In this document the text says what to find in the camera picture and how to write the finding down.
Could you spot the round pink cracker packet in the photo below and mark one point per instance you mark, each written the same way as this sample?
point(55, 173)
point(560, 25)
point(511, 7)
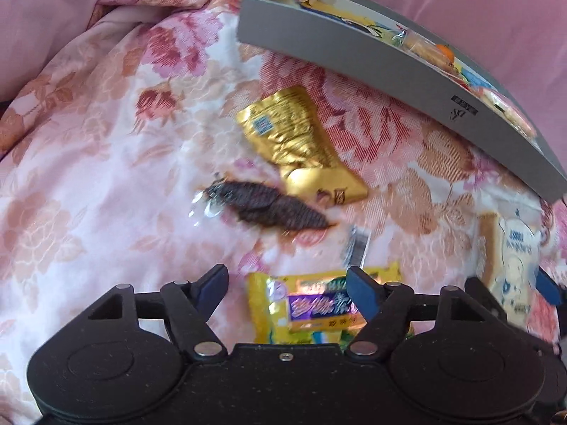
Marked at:
point(509, 108)

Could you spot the clear biscuit packet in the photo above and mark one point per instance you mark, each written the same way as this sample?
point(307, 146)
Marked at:
point(416, 43)

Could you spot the toast bread packet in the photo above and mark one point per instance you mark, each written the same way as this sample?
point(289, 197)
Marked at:
point(509, 265)

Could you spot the yellow green snack packet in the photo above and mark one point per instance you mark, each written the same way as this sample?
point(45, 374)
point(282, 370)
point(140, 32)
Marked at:
point(310, 305)

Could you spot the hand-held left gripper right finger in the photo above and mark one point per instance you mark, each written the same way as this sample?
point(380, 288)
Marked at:
point(361, 294)

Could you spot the dark chocolate snack clear packet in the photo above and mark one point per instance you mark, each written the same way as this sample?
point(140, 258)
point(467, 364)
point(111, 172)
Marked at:
point(265, 203)

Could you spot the floral bedsheet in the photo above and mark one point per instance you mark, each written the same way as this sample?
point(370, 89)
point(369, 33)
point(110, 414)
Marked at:
point(110, 164)

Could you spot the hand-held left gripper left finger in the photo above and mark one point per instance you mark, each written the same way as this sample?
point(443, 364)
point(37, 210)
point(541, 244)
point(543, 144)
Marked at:
point(211, 287)

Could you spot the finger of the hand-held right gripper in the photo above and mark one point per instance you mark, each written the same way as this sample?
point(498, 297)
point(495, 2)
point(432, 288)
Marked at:
point(549, 287)
point(485, 296)

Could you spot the small orange mandarin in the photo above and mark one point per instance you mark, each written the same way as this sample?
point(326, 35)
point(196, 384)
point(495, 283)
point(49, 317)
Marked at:
point(444, 52)

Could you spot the grey cardboard box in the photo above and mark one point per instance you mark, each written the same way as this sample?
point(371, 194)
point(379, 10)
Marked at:
point(354, 57)

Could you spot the gold foil snack packet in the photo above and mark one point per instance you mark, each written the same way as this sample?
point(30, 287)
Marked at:
point(292, 133)

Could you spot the pink duvet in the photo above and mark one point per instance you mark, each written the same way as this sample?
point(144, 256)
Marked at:
point(44, 17)

